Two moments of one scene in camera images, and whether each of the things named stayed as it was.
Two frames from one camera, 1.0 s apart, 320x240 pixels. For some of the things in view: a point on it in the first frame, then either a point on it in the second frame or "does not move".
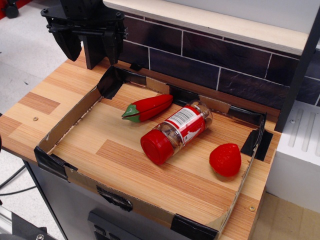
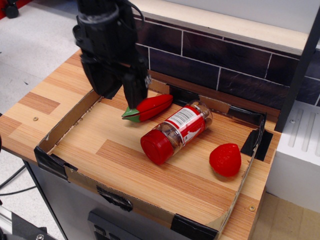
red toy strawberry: x=226 y=159 does not move
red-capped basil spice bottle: x=159 y=146 does not move
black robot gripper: x=87 y=17 → x=106 y=34
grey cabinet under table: x=83 y=213 does not move
